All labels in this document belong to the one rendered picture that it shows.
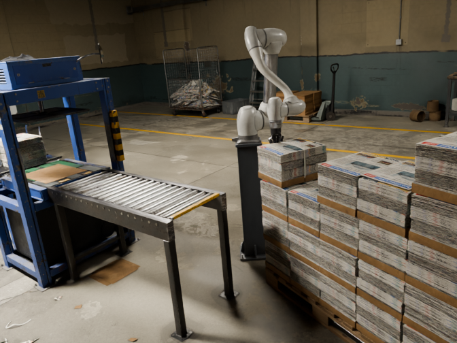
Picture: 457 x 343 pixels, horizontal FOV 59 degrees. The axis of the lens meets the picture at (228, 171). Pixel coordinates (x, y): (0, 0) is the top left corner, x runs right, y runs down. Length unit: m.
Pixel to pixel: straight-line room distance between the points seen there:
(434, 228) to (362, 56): 7.59
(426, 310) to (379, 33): 7.56
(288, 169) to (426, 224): 0.99
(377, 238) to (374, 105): 7.31
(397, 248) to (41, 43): 10.76
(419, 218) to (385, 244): 0.27
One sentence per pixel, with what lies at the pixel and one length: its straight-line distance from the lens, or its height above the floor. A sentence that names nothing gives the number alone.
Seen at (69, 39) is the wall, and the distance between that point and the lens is 12.29.
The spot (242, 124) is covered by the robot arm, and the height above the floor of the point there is 1.15.
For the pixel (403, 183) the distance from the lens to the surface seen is 2.07.
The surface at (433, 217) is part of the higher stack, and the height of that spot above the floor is 0.98.
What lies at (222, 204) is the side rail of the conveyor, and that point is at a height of 0.73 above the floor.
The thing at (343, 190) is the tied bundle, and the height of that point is 0.96.
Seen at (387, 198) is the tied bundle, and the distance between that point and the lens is 2.06.
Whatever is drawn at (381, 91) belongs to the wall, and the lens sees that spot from 9.27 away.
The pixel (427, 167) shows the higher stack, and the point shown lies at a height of 1.19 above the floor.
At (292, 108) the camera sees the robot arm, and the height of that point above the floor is 1.29.
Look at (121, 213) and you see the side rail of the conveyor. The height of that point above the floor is 0.78.
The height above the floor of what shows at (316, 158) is 0.98.
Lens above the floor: 1.76
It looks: 18 degrees down
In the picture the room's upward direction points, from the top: 5 degrees counter-clockwise
